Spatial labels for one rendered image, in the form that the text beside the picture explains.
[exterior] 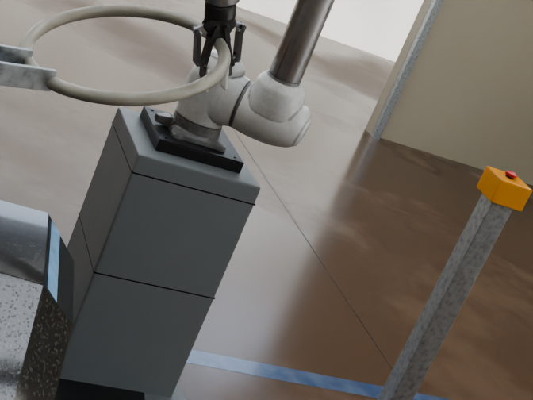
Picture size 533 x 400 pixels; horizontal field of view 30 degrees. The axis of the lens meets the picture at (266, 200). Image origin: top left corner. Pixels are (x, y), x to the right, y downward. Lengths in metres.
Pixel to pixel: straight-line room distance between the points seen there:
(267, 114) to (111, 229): 0.57
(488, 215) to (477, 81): 4.93
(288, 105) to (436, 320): 0.90
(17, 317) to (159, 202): 1.10
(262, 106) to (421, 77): 4.98
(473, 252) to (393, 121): 4.70
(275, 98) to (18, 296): 1.24
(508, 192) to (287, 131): 0.73
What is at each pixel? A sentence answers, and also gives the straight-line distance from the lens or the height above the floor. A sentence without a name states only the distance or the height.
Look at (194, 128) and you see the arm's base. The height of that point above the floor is 0.88.
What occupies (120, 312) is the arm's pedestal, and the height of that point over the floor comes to 0.29.
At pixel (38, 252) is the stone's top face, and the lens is 2.07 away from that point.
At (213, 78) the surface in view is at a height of 1.21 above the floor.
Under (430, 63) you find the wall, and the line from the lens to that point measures 7.85.
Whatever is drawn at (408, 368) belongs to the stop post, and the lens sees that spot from 3.40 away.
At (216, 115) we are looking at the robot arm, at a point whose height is 0.95.
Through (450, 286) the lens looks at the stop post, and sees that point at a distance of 3.29.
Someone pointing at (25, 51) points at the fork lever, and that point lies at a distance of 2.30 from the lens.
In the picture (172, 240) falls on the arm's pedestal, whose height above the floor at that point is 0.56.
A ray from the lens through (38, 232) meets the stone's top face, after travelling 2.15.
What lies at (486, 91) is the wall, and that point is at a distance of 8.17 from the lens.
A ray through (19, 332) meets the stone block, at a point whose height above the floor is 0.75.
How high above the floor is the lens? 1.73
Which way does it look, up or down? 19 degrees down
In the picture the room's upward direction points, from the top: 23 degrees clockwise
